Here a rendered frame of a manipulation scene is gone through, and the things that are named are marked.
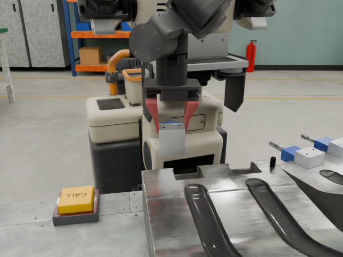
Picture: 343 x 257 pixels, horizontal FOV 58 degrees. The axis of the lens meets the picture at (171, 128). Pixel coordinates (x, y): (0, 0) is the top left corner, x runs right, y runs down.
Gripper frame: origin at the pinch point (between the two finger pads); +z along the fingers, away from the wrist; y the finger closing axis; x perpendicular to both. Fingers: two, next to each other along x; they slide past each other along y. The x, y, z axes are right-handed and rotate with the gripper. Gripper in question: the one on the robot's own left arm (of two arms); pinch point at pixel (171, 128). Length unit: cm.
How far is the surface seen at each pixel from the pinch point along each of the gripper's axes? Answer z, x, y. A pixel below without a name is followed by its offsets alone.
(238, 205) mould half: 6.4, -16.6, 9.6
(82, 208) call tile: 12.5, -7.9, -16.8
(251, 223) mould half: 6.7, -20.5, 10.5
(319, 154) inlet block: 6.7, 0.4, 31.2
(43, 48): 50, 510, -199
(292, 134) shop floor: 93, 211, 128
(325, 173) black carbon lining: 9.7, -2.1, 31.8
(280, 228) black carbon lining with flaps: 7.2, -21.1, 14.6
